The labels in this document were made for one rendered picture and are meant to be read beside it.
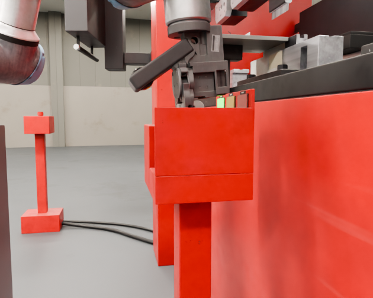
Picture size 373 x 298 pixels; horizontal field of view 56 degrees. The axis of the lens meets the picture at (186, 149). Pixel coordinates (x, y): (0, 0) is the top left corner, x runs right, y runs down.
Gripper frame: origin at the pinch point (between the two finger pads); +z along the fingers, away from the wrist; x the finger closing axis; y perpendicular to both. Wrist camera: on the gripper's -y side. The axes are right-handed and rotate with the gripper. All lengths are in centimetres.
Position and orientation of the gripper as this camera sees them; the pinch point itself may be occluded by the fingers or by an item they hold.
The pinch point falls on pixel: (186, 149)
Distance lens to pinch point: 59.2
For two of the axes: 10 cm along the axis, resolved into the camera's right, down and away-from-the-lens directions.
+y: 9.8, -1.0, 1.9
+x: -2.0, -0.9, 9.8
